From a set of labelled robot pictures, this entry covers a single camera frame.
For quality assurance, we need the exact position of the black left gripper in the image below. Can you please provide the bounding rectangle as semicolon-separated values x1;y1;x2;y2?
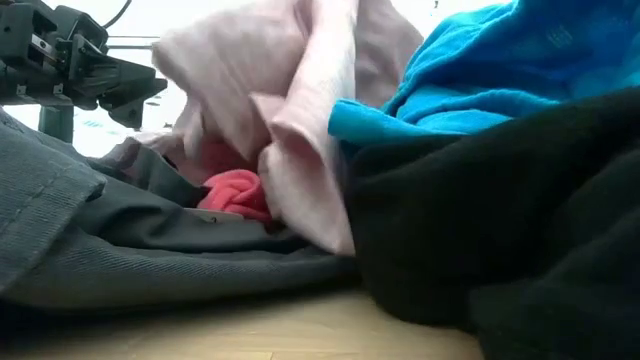
0;0;169;130

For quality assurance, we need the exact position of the pale pink garment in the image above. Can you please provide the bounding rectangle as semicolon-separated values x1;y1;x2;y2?
132;0;426;257

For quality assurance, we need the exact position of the small red garment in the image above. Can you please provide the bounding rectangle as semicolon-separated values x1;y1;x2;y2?
197;139;274;224

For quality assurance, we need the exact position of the dark grey garment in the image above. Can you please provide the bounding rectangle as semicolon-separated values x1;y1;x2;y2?
0;107;359;312

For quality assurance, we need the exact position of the teal blue garment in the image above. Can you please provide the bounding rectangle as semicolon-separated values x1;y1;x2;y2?
327;0;640;149

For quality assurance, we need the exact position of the black garment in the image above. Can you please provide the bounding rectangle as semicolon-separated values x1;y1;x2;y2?
343;87;640;360

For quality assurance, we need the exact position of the grey upright post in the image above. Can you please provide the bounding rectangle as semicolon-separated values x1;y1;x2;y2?
38;104;76;144

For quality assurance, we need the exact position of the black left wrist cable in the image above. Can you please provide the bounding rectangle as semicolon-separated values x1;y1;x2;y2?
102;0;134;30

